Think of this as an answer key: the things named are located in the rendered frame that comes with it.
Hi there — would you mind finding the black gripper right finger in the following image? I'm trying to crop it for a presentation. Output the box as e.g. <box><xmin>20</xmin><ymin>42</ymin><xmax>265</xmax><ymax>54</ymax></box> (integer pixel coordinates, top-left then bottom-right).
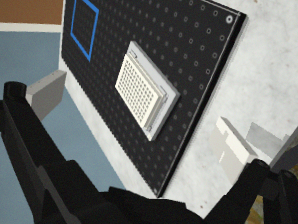
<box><xmin>198</xmin><ymin>116</ymin><xmax>298</xmax><ymax>224</ymax></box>

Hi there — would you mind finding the white well plate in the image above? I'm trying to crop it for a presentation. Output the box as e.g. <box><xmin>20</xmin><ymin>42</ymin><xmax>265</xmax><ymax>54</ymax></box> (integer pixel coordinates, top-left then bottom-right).
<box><xmin>115</xmin><ymin>53</ymin><xmax>165</xmax><ymax>129</ymax></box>

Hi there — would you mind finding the black perforated breadboard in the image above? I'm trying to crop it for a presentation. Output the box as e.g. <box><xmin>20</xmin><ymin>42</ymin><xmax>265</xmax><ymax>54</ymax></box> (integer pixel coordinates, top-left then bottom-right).
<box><xmin>61</xmin><ymin>0</ymin><xmax>247</xmax><ymax>199</ymax></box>

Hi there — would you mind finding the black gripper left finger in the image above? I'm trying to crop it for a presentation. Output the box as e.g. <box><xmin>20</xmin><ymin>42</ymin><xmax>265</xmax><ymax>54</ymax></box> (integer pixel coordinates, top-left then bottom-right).
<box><xmin>0</xmin><ymin>69</ymin><xmax>131</xmax><ymax>224</ymax></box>

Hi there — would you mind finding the blue tape outline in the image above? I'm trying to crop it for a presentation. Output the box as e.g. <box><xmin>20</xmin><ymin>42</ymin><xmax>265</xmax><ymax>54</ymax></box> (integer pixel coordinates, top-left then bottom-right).
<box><xmin>70</xmin><ymin>0</ymin><xmax>99</xmax><ymax>62</ymax></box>

